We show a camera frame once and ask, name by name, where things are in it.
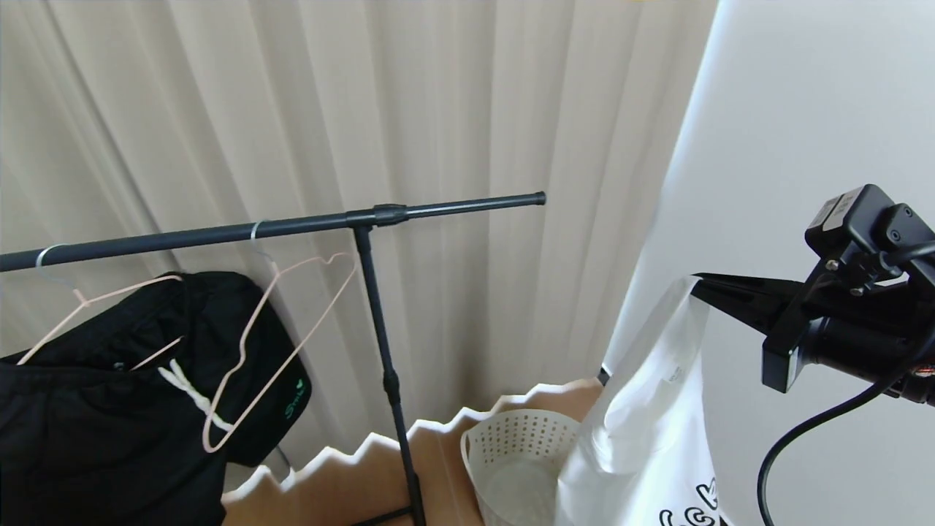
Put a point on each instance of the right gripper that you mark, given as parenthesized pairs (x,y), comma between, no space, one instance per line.
(855,347)

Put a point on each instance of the black shorts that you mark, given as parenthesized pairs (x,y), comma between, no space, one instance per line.
(88,438)

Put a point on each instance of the pink clothes hanger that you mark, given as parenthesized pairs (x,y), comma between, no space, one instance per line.
(292,358)
(95,296)

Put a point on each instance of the white garment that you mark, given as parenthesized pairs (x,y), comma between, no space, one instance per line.
(643,438)

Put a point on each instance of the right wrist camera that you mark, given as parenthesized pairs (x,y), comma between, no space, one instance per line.
(862,219)

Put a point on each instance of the white laundry basket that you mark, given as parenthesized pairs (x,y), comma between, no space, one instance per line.
(511,467)

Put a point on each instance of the black clothes rack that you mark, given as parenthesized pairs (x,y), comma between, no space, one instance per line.
(376,215)

